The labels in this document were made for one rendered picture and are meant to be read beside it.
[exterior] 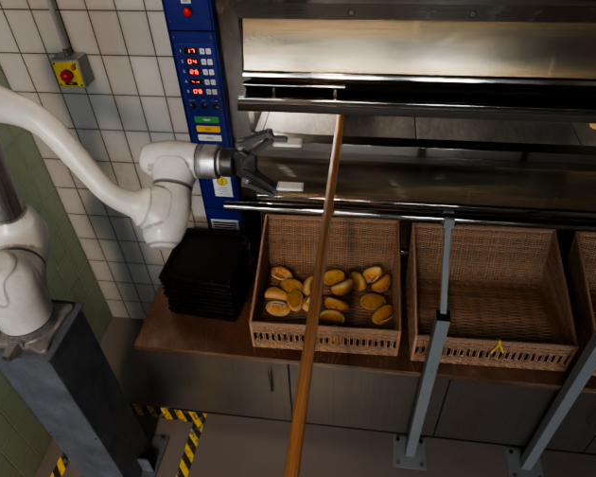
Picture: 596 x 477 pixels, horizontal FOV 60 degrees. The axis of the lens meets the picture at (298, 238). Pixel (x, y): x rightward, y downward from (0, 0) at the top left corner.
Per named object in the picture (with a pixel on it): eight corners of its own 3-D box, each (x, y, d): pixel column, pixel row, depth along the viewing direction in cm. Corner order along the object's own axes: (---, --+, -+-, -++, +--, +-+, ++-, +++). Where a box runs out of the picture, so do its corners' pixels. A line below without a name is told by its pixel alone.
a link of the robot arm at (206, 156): (206, 165, 142) (228, 166, 141) (198, 185, 135) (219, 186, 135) (201, 136, 136) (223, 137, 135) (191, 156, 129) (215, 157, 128)
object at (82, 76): (68, 78, 187) (59, 50, 180) (95, 79, 186) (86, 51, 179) (59, 87, 182) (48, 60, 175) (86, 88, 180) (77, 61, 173)
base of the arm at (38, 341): (-20, 359, 149) (-28, 347, 145) (22, 300, 164) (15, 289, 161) (39, 366, 146) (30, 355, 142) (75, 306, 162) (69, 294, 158)
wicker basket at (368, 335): (269, 258, 233) (263, 211, 214) (394, 264, 228) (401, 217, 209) (250, 348, 198) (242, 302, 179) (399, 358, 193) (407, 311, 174)
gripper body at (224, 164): (221, 140, 135) (256, 141, 134) (226, 167, 140) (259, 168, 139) (215, 156, 129) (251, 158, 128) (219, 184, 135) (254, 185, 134)
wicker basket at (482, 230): (403, 267, 226) (410, 220, 207) (537, 274, 221) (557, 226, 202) (408, 362, 191) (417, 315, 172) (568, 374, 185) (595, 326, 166)
